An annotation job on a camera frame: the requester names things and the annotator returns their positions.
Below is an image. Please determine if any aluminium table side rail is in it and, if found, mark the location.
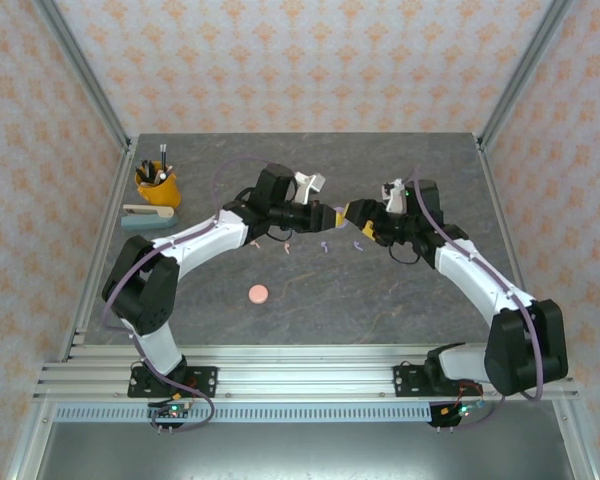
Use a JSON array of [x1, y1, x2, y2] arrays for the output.
[[57, 139, 139, 362], [475, 137, 531, 301]]

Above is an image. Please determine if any teal and beige stapler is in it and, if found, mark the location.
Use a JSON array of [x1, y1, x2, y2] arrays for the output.
[[120, 203, 180, 231]]

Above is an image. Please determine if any yellow pen cup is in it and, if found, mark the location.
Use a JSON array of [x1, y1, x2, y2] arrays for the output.
[[135, 167, 182, 209]]

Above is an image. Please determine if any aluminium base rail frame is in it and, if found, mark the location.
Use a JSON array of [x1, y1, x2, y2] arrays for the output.
[[32, 343, 580, 403]]

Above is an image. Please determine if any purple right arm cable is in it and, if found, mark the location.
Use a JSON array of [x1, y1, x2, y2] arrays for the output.
[[412, 164, 549, 431]]

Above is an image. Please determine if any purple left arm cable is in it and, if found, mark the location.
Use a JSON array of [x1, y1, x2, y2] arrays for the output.
[[102, 157, 277, 432]]

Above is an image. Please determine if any slotted grey cable duct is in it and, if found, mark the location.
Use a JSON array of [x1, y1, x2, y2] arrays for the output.
[[53, 405, 434, 424]]

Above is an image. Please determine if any purple charging case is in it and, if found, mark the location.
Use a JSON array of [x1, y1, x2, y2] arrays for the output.
[[331, 204, 355, 230]]

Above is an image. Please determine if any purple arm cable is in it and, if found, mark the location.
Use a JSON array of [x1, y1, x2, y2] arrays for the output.
[[102, 157, 277, 432], [412, 164, 549, 431]]

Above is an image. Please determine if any grey metal lower panel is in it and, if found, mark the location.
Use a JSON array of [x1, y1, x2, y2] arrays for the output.
[[34, 422, 576, 480]]

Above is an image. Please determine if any aluminium upright frame post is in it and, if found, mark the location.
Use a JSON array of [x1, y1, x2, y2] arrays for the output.
[[477, 0, 569, 149], [32, 0, 133, 151]]

